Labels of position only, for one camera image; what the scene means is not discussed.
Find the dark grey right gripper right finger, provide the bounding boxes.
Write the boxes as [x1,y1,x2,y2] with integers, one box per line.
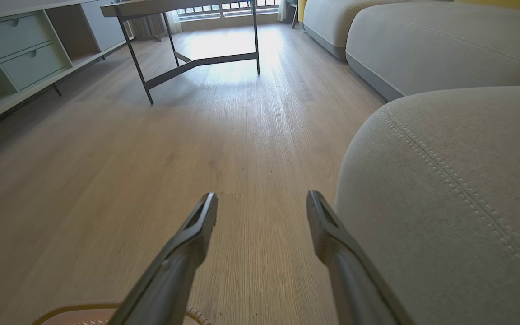
[306,190,416,325]

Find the pale green TV cabinet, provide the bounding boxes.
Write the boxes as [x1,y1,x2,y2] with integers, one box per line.
[0,0,135,133]

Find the grey chair by window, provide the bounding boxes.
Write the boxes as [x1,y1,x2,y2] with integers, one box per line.
[286,0,299,29]

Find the dark metal coffee table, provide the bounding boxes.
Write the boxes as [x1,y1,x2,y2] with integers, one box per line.
[100,0,261,105]

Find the grey sofa seat cushion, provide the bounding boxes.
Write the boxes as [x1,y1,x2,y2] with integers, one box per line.
[303,0,405,61]
[345,2,520,102]
[335,85,520,325]

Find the round woven basket rim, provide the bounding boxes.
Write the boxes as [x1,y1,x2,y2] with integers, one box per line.
[31,302,213,325]

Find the balcony window railing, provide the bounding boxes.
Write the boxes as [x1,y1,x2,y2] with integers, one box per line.
[176,0,281,19]

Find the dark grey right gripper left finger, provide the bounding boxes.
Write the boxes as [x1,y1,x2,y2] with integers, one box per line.
[107,192,218,325]

